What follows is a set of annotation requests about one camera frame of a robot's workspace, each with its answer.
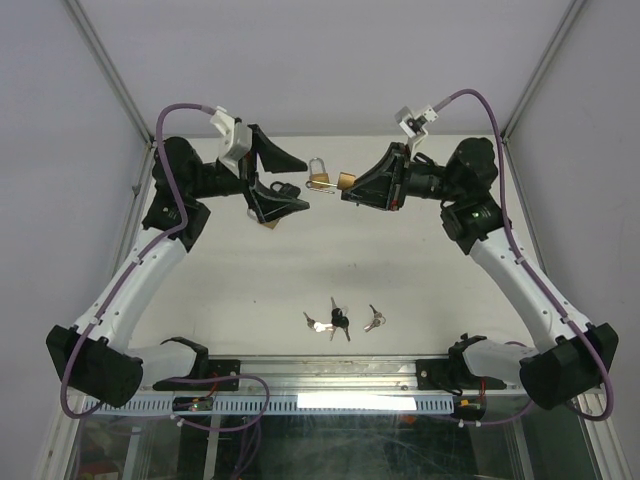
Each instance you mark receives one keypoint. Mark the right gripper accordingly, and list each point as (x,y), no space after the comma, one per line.
(377,193)

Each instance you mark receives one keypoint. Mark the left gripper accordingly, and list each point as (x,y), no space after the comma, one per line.
(269,206)

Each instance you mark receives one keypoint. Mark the small brass padlock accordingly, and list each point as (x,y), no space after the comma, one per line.
(336,183)

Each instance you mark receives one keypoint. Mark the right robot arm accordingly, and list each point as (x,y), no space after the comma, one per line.
(570,354)

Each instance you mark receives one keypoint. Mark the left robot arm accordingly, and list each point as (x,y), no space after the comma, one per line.
(93,355)

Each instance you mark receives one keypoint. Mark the right silver key set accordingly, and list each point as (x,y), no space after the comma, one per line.
(378,319)

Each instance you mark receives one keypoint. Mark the silver key set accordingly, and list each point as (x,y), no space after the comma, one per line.
(378,319)
(317,326)

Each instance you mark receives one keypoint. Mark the black headed key set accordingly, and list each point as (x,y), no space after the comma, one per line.
(339,320)

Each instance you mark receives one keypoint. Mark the black padlock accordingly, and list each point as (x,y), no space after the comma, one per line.
(286,189)

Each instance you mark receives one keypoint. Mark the tall brass padlock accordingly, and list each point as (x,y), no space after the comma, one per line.
(318,172)

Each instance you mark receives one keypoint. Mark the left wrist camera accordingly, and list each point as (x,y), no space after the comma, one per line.
(236,139)

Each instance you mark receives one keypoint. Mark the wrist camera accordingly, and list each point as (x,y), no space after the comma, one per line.
(415,124)
(236,139)

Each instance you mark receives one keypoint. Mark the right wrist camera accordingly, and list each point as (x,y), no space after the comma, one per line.
(415,124)

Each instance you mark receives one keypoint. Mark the aluminium mounting rail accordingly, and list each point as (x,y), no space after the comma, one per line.
(330,372)

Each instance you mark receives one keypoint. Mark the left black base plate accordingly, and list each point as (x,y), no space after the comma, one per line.
(220,374)

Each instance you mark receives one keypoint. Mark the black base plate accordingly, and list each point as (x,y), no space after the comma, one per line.
(435,375)
(220,374)

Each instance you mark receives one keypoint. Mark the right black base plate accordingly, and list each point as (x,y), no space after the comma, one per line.
(435,375)

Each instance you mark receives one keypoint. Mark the white slotted cable duct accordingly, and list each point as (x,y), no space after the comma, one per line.
(298,404)

